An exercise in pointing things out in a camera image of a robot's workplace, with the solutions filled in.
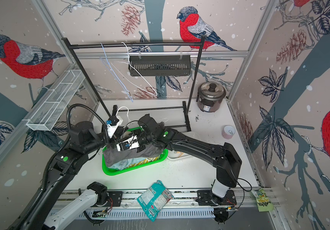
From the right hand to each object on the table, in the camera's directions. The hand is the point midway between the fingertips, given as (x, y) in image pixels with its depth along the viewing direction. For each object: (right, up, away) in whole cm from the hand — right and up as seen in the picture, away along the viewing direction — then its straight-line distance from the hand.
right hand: (124, 138), depth 68 cm
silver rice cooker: (+51, +24, +31) cm, 64 cm away
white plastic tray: (+26, -15, +20) cm, 36 cm away
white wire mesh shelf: (-41, +19, +9) cm, 47 cm away
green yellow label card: (+70, -33, +3) cm, 78 cm away
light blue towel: (-1, -16, +9) cm, 19 cm away
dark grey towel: (-5, -8, -2) cm, 10 cm away
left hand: (+2, +7, -3) cm, 8 cm away
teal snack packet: (+15, -31, +2) cm, 35 cm away
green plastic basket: (-10, -20, +6) cm, 23 cm away
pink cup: (+61, -1, +26) cm, 67 cm away
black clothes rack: (-20, +10, +39) cm, 45 cm away
